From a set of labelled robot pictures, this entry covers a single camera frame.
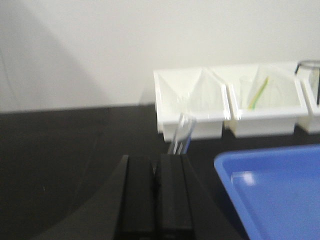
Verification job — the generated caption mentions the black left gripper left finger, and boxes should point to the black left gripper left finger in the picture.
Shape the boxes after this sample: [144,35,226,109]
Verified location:
[35,155,156,240]

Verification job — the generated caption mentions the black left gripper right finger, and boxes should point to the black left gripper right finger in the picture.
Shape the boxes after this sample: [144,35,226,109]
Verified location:
[156,154,240,240]

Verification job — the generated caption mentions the clear glass test tube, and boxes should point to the clear glass test tube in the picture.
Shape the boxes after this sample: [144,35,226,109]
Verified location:
[167,113,197,155]

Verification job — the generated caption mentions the blue plastic tray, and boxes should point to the blue plastic tray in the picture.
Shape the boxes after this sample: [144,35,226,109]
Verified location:
[214,144,320,240]

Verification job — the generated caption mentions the left white storage bin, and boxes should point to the left white storage bin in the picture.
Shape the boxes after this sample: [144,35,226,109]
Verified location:
[153,67,231,142]

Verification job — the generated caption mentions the white storage bin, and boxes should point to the white storage bin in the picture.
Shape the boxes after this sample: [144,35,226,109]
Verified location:
[153,67,231,142]
[295,75,320,134]
[211,63,308,138]

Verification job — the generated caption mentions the green yellow plastic stirrers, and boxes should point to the green yellow plastic stirrers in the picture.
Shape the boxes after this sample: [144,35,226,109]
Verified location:
[247,76,269,110]

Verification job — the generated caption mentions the middle white storage bin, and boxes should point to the middle white storage bin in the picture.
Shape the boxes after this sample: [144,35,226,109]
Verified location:
[211,63,308,138]

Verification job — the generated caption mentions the right white storage bin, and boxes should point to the right white storage bin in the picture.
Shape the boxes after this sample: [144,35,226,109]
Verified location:
[295,75,320,134]

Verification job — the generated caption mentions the black wire tripod stand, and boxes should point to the black wire tripod stand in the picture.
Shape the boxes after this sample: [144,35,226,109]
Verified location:
[294,59,320,106]

